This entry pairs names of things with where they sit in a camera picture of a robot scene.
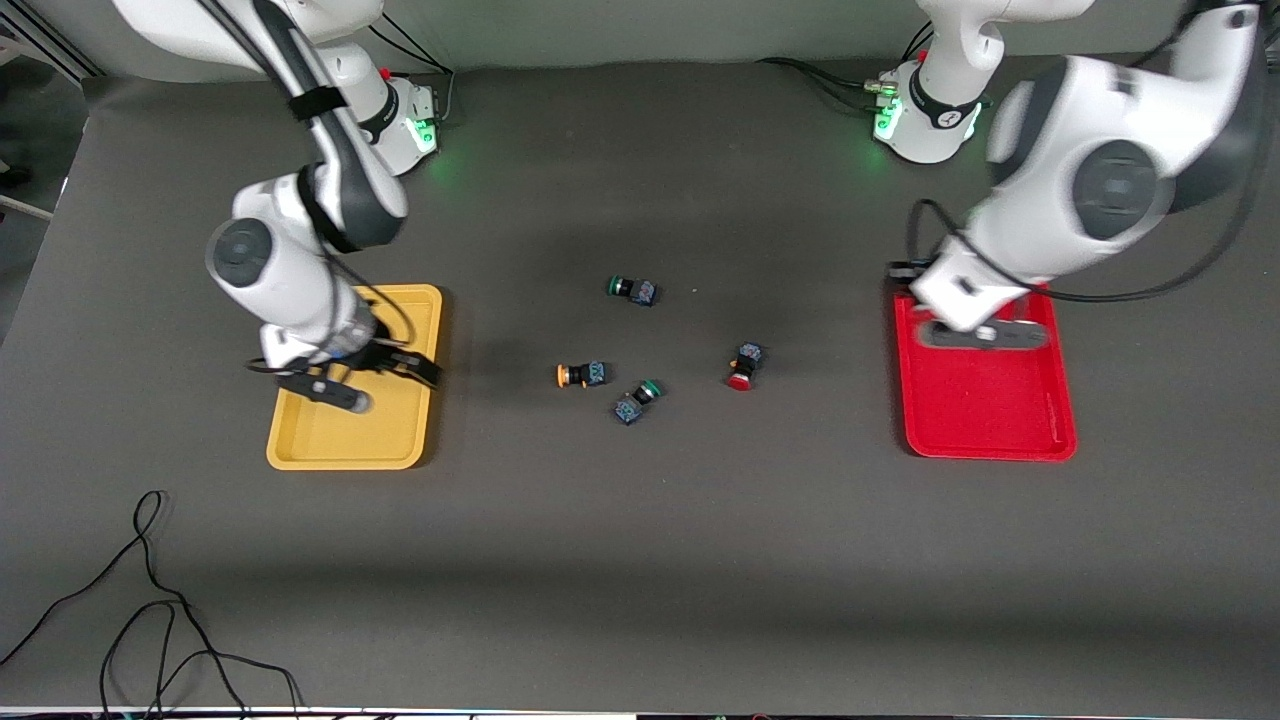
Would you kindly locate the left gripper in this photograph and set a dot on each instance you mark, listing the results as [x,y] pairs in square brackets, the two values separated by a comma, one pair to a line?
[901,266]

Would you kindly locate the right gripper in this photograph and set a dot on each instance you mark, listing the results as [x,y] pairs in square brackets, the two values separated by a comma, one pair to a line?
[383,354]

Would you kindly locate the yellow push button switch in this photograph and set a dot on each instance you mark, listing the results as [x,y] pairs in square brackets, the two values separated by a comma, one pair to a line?
[592,374]

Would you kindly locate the red push button switch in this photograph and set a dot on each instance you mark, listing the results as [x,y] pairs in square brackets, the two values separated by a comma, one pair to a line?
[748,355]

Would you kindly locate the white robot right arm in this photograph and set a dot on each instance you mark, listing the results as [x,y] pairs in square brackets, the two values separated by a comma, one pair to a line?
[290,270]

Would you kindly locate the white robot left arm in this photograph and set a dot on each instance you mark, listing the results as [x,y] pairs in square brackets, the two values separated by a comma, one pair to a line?
[1100,180]

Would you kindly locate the yellow plastic tray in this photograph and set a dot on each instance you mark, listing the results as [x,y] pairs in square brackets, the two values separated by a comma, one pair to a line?
[400,430]

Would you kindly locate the red plastic tray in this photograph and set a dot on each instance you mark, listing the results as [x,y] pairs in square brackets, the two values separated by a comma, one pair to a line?
[990,410]

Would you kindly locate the white bar beside table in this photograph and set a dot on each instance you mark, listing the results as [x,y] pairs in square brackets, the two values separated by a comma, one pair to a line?
[25,207]

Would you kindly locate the green push button switch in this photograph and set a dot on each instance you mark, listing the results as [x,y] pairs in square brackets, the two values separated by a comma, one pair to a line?
[630,408]
[640,293]

